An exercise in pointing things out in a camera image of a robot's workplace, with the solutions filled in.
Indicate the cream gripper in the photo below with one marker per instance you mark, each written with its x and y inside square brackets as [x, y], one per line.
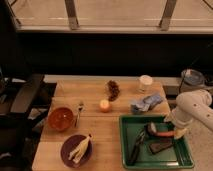
[179, 133]

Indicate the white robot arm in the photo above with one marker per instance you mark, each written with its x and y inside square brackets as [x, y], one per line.
[189, 106]

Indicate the white paper cup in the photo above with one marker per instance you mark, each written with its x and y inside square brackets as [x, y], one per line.
[145, 81]

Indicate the dark rectangular block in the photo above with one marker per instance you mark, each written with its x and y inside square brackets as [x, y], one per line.
[158, 146]

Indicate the blue crumpled cloth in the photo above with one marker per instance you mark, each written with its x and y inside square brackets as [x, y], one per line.
[145, 104]

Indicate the green plastic tray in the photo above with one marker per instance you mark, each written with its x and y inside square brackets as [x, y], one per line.
[177, 156]

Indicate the grey round dish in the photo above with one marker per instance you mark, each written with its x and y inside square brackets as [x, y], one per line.
[192, 77]

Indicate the orange fruit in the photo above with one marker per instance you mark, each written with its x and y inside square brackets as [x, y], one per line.
[104, 105]

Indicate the brown pine cone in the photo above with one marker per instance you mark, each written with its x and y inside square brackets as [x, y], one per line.
[113, 89]

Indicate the metal fork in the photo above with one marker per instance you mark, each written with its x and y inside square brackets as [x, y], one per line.
[80, 108]

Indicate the pale corn husk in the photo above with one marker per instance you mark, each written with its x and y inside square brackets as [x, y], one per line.
[76, 154]

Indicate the purple plate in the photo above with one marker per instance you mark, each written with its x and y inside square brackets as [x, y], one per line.
[69, 145]

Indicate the orange bowl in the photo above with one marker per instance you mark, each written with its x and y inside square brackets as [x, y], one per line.
[60, 119]

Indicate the black chair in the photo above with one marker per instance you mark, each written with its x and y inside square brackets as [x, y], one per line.
[16, 127]

